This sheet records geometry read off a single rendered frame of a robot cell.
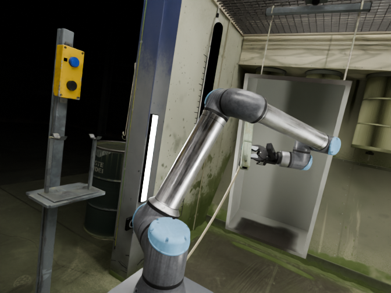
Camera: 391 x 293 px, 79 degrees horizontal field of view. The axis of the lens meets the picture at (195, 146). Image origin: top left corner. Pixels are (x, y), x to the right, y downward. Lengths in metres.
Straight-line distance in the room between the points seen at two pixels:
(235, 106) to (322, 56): 1.96
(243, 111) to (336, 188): 2.20
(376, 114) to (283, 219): 1.32
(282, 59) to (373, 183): 1.61
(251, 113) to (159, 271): 0.64
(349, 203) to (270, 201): 1.02
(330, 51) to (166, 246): 2.44
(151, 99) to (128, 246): 1.07
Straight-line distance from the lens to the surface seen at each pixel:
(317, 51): 2.83
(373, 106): 2.79
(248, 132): 1.36
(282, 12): 2.09
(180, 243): 0.85
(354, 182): 3.06
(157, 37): 1.71
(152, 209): 0.99
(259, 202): 2.22
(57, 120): 1.48
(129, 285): 1.07
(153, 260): 0.88
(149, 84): 1.66
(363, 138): 2.77
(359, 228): 2.91
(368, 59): 2.80
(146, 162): 1.68
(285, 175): 2.08
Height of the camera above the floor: 1.31
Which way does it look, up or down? 7 degrees down
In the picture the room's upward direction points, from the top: 9 degrees clockwise
